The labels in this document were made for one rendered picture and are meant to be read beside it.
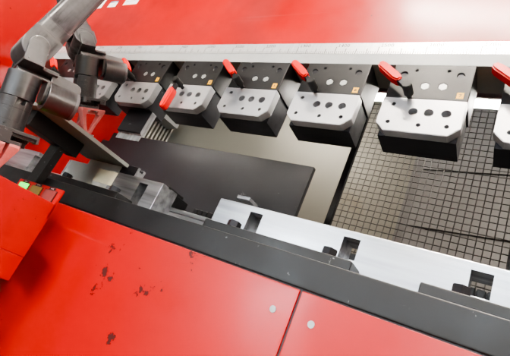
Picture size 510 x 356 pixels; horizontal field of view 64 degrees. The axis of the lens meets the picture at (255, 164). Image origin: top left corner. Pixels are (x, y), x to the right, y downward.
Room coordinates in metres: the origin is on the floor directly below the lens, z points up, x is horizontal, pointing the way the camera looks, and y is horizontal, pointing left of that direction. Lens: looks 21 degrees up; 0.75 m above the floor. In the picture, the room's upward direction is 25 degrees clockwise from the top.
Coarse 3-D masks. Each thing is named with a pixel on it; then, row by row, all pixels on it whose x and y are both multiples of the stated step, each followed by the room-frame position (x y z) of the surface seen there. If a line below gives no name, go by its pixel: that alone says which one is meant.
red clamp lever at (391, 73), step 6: (384, 66) 0.65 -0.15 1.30; (390, 66) 0.65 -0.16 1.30; (384, 72) 0.66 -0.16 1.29; (390, 72) 0.65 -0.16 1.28; (396, 72) 0.64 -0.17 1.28; (390, 78) 0.65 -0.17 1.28; (396, 78) 0.64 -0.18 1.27; (396, 84) 0.65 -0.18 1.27; (402, 84) 0.62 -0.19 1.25; (408, 84) 0.62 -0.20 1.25; (408, 90) 0.63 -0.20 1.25; (408, 96) 0.65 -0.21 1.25
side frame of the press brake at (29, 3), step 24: (0, 0) 1.44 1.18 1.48; (24, 0) 1.50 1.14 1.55; (48, 0) 1.55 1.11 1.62; (0, 24) 1.49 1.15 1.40; (24, 24) 1.54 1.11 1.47; (0, 48) 1.53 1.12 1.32; (0, 72) 1.57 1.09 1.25; (72, 120) 1.87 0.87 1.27; (120, 120) 2.05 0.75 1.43; (48, 144) 1.85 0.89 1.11
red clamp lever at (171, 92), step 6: (174, 78) 0.97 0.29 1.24; (174, 84) 0.97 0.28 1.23; (180, 84) 0.98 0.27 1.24; (168, 90) 0.97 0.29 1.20; (174, 90) 0.97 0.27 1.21; (168, 96) 0.97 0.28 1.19; (174, 96) 0.98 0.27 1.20; (162, 102) 0.97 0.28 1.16; (168, 102) 0.98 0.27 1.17; (162, 108) 0.98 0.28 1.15
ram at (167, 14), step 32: (160, 0) 1.20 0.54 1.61; (192, 0) 1.11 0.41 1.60; (224, 0) 1.03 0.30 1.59; (256, 0) 0.95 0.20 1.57; (288, 0) 0.89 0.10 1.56; (320, 0) 0.83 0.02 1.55; (352, 0) 0.78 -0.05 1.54; (384, 0) 0.73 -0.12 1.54; (416, 0) 0.69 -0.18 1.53; (448, 0) 0.65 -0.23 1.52; (480, 0) 0.61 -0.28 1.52; (96, 32) 1.35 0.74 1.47; (128, 32) 1.24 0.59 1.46; (160, 32) 1.14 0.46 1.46; (192, 32) 1.06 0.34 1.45; (224, 32) 0.99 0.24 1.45; (256, 32) 0.92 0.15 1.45; (288, 32) 0.86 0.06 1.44; (320, 32) 0.81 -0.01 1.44; (352, 32) 0.76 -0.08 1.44; (384, 32) 0.71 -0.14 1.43; (416, 32) 0.67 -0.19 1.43; (448, 32) 0.64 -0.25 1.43; (480, 32) 0.60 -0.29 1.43; (416, 64) 0.66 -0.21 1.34; (448, 64) 0.63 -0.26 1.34; (480, 64) 0.59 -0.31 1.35
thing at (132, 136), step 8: (128, 112) 1.14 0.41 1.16; (136, 112) 1.13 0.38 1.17; (144, 112) 1.11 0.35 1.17; (152, 112) 1.09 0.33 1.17; (128, 120) 1.13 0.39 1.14; (136, 120) 1.11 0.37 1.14; (144, 120) 1.10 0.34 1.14; (152, 120) 1.10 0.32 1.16; (120, 128) 1.14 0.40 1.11; (128, 128) 1.12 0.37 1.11; (136, 128) 1.10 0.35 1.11; (144, 128) 1.09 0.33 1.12; (120, 136) 1.14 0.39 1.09; (128, 136) 1.12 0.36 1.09; (136, 136) 1.11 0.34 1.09; (144, 136) 1.10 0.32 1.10
